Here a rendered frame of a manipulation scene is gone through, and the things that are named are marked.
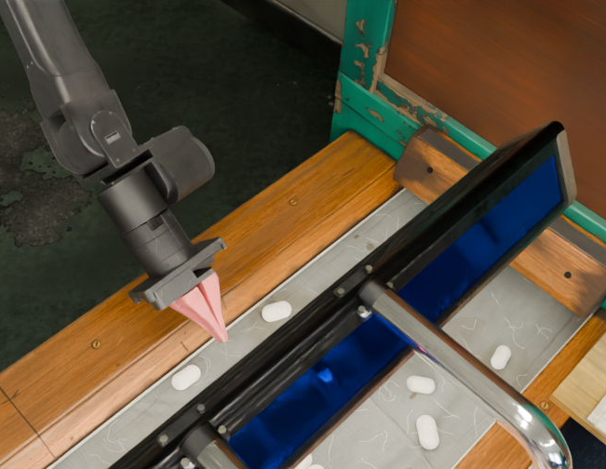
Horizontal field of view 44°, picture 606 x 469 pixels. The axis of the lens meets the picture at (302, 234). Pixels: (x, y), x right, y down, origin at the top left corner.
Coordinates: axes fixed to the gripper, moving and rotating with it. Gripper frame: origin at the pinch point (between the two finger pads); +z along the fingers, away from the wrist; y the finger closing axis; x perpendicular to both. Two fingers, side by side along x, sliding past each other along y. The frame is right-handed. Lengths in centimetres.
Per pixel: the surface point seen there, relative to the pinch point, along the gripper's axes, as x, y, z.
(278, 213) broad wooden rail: 10.9, 19.4, -5.0
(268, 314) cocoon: 5.0, 8.0, 3.1
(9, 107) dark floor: 148, 34, -52
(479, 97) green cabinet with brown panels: -9.4, 40.3, -5.6
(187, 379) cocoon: 5.0, -4.4, 3.0
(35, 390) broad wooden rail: 10.6, -17.3, -5.1
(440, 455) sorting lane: -9.5, 10.2, 23.7
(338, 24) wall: 104, 116, -23
